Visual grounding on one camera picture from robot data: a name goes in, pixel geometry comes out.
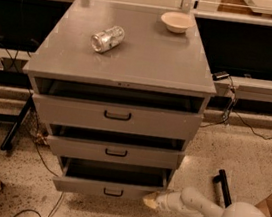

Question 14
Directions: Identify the grey bottom drawer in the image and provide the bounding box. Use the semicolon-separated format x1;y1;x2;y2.
53;157;172;200

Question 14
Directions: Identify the grey drawer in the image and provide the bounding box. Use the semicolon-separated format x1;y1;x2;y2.
53;157;172;200
48;135;184;170
33;94;203;140

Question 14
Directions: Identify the grey middle drawer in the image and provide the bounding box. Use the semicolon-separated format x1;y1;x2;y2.
48;135;184;170

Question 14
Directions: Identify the grey top drawer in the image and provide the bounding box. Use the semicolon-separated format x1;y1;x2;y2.
33;94;203;140

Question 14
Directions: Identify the grey drawer cabinet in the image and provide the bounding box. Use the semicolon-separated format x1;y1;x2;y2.
9;0;228;192

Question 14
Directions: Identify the black metal stand leg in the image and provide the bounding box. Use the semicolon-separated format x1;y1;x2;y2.
213;169;232;207

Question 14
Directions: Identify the black power adapter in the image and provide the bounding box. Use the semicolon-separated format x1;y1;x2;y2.
212;71;230;81

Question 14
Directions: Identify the black table leg left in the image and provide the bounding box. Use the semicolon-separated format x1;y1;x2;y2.
0;98;33;151

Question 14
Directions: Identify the silver soda can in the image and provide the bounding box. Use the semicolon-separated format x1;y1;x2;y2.
91;26;125;53

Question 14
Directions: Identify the white paper bowl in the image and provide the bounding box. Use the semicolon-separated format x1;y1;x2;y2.
161;11;195;34

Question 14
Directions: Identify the black floor cable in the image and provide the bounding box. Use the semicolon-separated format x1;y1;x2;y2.
10;183;66;217

